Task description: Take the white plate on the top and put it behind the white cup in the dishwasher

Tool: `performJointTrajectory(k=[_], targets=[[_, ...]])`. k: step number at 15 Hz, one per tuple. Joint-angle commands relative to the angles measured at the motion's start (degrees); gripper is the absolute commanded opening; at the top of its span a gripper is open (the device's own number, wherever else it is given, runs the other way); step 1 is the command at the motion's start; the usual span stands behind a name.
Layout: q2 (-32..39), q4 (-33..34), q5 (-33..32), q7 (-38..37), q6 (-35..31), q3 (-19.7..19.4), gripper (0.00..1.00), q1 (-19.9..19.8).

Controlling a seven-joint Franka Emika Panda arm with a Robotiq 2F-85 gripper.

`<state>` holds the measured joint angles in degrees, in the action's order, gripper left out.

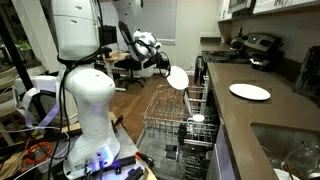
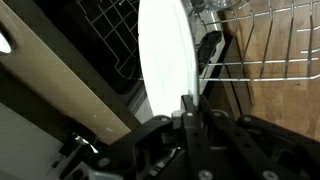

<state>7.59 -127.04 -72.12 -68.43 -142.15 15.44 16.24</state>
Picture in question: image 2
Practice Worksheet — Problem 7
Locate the dishwasher wire rack with dishes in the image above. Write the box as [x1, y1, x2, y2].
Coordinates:
[74, 0, 320, 83]

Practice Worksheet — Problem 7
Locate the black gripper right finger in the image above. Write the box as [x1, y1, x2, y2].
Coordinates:
[198, 94, 320, 180]

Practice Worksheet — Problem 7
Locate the open dishwasher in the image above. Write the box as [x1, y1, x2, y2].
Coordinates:
[31, 0, 224, 113]

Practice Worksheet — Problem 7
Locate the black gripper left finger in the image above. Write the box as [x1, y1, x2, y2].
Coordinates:
[87, 94, 215, 180]

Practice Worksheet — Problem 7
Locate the white dinner plate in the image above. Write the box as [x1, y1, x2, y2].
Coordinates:
[137, 0, 200, 118]
[0, 32, 13, 55]

